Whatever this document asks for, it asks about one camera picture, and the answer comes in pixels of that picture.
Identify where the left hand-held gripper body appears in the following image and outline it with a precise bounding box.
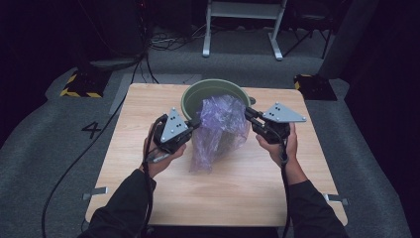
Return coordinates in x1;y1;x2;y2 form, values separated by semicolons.
153;106;195;155

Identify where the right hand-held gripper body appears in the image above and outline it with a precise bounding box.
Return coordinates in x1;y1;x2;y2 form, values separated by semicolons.
257;101;308;145

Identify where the purple plastic bag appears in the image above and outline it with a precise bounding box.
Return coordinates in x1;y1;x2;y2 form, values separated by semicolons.
188;94;252;175

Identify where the green plastic bin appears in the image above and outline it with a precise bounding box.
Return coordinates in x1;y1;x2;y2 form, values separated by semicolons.
180;77;258;124

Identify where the person's right hand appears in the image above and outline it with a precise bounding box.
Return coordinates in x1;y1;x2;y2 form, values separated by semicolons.
255;121;300;169

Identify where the person's left hand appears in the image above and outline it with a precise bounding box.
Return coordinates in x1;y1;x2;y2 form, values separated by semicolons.
142;122;188;179

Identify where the black tripod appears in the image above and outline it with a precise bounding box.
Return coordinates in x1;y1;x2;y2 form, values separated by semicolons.
282;6;335;60

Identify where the white metal stand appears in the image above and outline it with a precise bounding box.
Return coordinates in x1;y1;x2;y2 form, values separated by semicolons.
201;0;288;61

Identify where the grey curtain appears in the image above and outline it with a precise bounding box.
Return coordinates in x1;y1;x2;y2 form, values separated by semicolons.
317;0;381;80

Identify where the hazard-striped black base plate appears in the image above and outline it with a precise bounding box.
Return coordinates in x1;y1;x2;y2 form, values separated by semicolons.
293;73;339;101
59;68;112;99

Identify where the left hand-held gripper cable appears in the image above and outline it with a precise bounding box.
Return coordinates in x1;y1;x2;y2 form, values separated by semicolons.
140;113;170;238

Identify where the hand-held gripper cable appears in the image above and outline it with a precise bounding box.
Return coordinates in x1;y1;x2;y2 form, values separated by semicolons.
275;130;293;238
140;113;170;238

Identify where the right hand-held gripper cable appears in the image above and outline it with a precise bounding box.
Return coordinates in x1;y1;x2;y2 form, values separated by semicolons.
275;130;293;238

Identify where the bundle of floor cables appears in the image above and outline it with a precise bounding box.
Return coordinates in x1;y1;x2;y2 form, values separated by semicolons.
148;23;212;53

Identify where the long black floor cable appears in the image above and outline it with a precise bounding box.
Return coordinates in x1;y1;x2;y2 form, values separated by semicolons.
41;54;149;238

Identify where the metal table bracket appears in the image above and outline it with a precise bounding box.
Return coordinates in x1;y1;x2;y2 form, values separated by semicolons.
323;193;350;206
81;186;109;201

